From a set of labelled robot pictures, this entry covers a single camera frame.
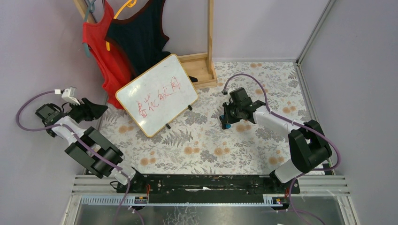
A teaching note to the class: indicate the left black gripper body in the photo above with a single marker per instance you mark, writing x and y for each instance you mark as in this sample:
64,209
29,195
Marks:
84,108

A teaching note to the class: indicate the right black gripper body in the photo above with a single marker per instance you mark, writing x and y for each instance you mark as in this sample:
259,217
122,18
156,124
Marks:
227,115

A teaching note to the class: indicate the yellow framed whiteboard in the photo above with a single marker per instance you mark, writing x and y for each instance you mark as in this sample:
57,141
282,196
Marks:
158,96

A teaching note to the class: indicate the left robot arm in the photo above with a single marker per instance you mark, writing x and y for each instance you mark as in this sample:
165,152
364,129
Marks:
88,146

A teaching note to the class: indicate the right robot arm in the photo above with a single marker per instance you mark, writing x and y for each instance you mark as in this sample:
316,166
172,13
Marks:
307,143

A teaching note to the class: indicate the floral table mat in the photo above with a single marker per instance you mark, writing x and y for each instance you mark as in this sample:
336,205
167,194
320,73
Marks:
196,143

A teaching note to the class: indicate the red tank top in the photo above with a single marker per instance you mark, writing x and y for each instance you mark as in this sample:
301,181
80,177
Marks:
112,64

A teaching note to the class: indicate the wooden clothes rack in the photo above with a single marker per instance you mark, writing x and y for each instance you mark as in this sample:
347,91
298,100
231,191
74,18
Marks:
200,65

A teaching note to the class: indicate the navy tank top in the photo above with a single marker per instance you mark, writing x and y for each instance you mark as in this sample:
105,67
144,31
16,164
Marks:
140,39

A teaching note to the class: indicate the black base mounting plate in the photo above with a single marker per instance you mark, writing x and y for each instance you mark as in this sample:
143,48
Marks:
199,188

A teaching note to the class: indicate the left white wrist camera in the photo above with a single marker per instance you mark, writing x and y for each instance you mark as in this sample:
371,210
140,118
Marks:
68,95

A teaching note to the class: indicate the whiteboard wire stand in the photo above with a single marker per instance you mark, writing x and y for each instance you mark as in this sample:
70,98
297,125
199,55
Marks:
189,107

